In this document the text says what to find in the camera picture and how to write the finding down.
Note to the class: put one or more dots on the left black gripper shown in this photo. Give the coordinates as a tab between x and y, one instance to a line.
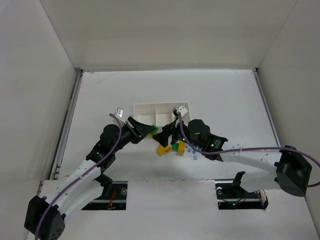
133	130

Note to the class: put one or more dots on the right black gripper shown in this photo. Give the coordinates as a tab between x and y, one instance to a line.
175	133

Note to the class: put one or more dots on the green lego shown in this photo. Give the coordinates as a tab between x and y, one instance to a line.
155	130

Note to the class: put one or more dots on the green small lego brick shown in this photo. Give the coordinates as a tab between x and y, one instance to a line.
175	147

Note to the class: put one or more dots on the yellow curved lego brick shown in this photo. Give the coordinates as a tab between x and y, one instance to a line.
181	148

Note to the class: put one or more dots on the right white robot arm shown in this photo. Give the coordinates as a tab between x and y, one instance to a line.
278	168

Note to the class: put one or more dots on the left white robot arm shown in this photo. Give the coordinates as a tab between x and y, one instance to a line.
46	216

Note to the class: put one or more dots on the yellow lego cluster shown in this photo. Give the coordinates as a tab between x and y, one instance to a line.
162	150

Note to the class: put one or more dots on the white divided sorting tray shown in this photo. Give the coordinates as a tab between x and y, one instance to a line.
158	114

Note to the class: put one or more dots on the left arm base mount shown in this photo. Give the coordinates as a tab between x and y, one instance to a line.
113	197

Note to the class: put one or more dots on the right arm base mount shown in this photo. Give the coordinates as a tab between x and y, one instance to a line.
230	196

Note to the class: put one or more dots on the left aluminium frame rail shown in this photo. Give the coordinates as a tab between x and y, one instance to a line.
56	163

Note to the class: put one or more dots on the aluminium frame rail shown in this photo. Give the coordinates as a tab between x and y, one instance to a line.
56	163
263	129

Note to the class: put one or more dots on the right aluminium frame rail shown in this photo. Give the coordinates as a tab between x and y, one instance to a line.
263	129

